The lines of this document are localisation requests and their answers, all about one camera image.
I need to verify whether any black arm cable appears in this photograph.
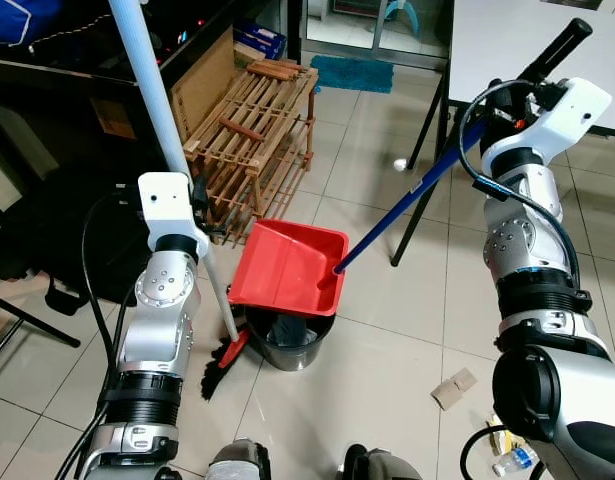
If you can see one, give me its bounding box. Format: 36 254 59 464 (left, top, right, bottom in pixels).
57 190 143 480
457 80 583 291

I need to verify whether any blue bag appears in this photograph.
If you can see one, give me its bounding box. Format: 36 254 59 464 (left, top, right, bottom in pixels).
0 0 93 46

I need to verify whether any black round waste bin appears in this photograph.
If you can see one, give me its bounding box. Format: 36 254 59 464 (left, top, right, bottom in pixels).
245 308 338 373

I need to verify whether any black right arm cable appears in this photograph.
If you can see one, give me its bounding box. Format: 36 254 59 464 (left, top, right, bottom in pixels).
457 80 583 291

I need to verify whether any white pole red head broom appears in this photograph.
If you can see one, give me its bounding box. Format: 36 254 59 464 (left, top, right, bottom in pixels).
109 0 254 401

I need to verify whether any brown cardboard sheet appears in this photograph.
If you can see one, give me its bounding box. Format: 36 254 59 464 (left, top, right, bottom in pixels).
170 28 238 141

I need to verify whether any black desk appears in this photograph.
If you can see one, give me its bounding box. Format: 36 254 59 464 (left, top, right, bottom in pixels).
0 0 298 251

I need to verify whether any white table with black legs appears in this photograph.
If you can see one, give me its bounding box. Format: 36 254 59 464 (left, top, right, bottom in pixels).
392 0 615 266

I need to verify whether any robot right leg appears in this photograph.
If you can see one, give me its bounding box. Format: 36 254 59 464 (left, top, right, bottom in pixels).
342 445 423 480

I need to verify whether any small brown cardboard piece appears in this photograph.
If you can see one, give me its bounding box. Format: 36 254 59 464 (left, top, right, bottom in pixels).
432 368 480 411

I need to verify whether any red dustpan with blue handle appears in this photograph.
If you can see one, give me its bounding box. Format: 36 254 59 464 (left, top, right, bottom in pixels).
229 18 594 317

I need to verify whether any robot left leg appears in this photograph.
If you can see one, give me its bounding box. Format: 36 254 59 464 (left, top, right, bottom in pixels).
207 438 273 480

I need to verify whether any clear plastic bottle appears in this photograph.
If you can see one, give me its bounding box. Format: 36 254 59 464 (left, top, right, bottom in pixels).
492 445 540 479

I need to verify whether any teal floor mat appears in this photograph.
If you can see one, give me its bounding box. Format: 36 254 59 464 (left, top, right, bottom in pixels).
309 55 396 94

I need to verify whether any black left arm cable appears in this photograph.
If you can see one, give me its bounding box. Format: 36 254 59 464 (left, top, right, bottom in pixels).
57 190 143 480

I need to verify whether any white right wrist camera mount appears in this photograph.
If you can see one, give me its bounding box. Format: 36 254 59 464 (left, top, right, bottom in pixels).
481 78 614 169

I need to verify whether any wooden slatted shoe rack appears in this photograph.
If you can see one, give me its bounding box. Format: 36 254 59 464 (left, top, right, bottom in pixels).
184 60 320 243

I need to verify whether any blue box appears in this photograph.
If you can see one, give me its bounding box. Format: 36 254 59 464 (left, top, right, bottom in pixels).
234 22 286 61

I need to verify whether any blue plastic stool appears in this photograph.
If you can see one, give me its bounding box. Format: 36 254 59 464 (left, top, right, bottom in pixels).
372 0 420 31

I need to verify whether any black folding chair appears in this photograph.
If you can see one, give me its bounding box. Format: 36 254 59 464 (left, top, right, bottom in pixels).
0 185 138 351

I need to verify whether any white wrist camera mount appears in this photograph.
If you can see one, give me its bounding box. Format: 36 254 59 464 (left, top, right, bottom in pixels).
481 78 614 169
137 172 210 257

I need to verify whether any robot leg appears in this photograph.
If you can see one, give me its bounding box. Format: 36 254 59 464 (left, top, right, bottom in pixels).
207 438 273 480
342 445 423 480

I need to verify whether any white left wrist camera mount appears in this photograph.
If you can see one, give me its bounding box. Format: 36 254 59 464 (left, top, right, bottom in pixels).
137 172 210 257

